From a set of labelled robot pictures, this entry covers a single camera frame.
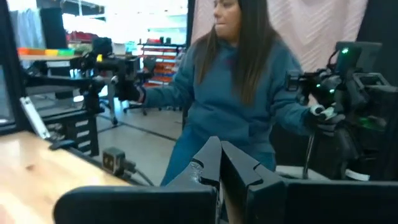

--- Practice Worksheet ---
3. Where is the row of colourful bins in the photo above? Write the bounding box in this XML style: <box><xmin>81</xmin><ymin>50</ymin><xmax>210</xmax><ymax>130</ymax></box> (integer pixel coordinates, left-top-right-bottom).
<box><xmin>17</xmin><ymin>47</ymin><xmax>76</xmax><ymax>58</ymax></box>

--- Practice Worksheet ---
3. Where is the grey metal bracket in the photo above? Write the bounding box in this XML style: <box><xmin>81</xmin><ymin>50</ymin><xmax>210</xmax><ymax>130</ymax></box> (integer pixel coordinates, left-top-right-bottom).
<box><xmin>19</xmin><ymin>96</ymin><xmax>52</xmax><ymax>140</ymax></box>

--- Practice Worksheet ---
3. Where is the shelf with red bins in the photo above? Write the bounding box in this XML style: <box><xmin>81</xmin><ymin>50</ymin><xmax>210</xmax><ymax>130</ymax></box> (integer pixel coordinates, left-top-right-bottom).
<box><xmin>137</xmin><ymin>36</ymin><xmax>187</xmax><ymax>88</ymax></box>

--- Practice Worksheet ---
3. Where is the person's gloved hand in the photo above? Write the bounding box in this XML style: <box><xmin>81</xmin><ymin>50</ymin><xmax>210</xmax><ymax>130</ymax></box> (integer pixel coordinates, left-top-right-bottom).
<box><xmin>306</xmin><ymin>105</ymin><xmax>346</xmax><ymax>138</ymax></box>

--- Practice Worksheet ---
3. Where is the pale pink curtain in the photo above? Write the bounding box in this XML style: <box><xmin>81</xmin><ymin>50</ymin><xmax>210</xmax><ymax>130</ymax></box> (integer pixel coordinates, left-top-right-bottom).
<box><xmin>190</xmin><ymin>0</ymin><xmax>369</xmax><ymax>73</ymax></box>

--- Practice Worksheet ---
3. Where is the black table clip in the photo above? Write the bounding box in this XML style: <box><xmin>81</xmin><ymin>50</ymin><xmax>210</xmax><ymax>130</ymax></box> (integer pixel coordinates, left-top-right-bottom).
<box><xmin>49</xmin><ymin>139</ymin><xmax>76</xmax><ymax>151</ymax></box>

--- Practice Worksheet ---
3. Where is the person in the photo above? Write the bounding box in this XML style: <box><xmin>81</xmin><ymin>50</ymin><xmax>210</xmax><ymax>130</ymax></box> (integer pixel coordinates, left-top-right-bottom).
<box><xmin>136</xmin><ymin>0</ymin><xmax>346</xmax><ymax>187</ymax></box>

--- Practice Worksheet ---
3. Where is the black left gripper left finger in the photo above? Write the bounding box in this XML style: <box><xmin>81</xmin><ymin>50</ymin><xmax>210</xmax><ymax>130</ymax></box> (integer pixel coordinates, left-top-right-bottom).
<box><xmin>167</xmin><ymin>136</ymin><xmax>223</xmax><ymax>195</ymax></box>

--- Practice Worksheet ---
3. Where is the black camera cable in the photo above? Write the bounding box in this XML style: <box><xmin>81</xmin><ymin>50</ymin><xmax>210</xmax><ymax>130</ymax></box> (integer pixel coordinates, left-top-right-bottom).
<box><xmin>124</xmin><ymin>167</ymin><xmax>155</xmax><ymax>187</ymax></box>

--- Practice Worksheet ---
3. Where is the black office chair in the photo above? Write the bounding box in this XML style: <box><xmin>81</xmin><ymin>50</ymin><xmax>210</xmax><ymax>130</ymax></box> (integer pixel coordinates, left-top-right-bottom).
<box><xmin>123</xmin><ymin>57</ymin><xmax>183</xmax><ymax>116</ymax></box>

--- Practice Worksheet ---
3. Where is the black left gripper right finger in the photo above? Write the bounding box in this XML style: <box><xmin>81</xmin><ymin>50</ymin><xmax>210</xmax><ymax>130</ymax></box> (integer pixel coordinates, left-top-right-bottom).
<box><xmin>220</xmin><ymin>140</ymin><xmax>287</xmax><ymax>224</ymax></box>

